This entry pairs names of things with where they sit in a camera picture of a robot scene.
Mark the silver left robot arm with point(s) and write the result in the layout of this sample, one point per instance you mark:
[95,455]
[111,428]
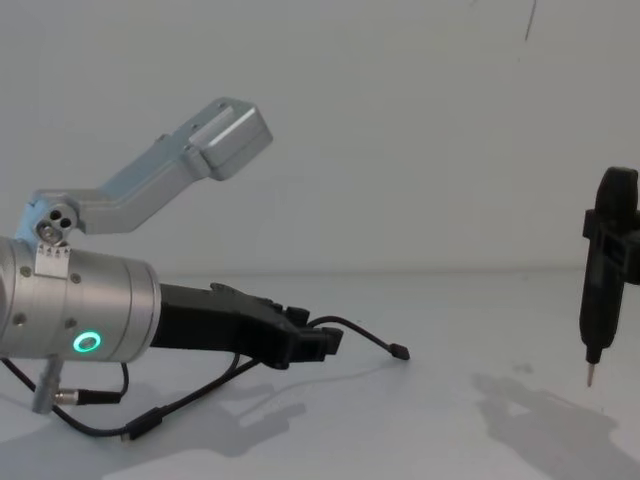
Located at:
[100,305]

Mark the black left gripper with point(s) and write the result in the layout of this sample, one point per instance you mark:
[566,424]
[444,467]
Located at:
[215,325]

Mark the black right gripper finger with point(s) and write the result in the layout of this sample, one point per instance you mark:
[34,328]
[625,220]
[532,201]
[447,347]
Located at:
[617,245]

